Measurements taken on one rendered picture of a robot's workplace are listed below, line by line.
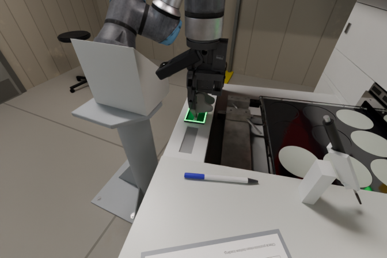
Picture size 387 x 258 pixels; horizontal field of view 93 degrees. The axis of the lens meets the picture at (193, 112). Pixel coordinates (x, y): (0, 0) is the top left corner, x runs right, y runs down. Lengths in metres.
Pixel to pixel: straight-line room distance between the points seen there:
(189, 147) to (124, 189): 1.14
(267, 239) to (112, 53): 0.64
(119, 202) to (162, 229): 1.17
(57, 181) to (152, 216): 1.52
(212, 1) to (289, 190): 0.36
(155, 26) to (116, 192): 1.18
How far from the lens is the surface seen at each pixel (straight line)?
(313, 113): 0.74
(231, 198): 0.37
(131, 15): 0.77
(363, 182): 0.60
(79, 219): 1.57
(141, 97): 0.71
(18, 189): 1.96
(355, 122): 0.78
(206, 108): 0.46
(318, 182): 0.35
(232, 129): 0.60
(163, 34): 0.79
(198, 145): 0.44
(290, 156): 0.55
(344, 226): 0.42
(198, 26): 0.37
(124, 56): 0.67
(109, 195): 1.55
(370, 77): 0.93
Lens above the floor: 1.29
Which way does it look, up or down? 38 degrees down
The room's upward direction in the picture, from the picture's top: straight up
